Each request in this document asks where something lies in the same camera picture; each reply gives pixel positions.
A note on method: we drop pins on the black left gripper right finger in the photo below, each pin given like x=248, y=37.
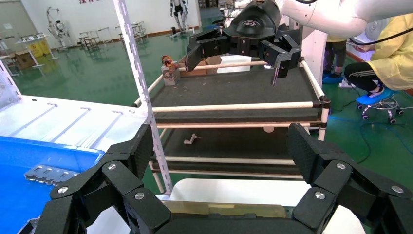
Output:
x=348, y=187

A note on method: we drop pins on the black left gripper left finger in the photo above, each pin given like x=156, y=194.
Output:
x=80, y=190

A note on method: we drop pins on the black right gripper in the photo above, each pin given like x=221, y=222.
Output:
x=255, y=22

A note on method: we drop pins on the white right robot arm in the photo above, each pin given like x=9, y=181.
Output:
x=338, y=14

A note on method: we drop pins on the white flat board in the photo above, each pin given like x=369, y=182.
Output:
x=235, y=59

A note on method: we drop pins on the pipe cart with black shelves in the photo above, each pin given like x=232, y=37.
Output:
x=232, y=90

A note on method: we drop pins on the open cardboard box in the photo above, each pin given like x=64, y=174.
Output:
x=200, y=69

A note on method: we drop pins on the blue plastic bin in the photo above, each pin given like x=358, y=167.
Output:
x=19, y=200

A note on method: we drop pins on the white column panel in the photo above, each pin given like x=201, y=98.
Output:
x=314, y=55

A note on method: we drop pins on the white metal shelf rack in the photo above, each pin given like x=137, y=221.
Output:
x=64, y=122

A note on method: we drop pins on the dark humanoid robot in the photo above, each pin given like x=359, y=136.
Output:
x=178, y=13

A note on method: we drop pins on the red brown toy figure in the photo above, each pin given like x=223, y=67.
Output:
x=168, y=61

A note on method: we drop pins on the standing person in black trousers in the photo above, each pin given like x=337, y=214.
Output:
x=335, y=55

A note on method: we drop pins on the rolling stool with blue seat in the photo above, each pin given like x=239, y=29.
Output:
x=380, y=100

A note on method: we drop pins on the white power strip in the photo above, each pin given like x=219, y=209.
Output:
x=347, y=84

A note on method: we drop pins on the small white plastic piece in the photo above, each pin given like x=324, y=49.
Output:
x=191, y=139

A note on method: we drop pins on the seated person in yellow coat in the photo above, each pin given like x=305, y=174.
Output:
x=393, y=58

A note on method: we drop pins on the closed cardboard box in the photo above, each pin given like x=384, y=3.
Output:
x=24, y=59

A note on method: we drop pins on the yellow floor signs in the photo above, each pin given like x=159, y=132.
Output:
x=39, y=49

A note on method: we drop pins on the white workshop table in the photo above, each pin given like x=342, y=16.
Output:
x=32, y=39

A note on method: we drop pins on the white humanoid robot on stand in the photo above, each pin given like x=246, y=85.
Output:
x=59, y=29

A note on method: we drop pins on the silver slotted bracket part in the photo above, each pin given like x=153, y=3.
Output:
x=51, y=174

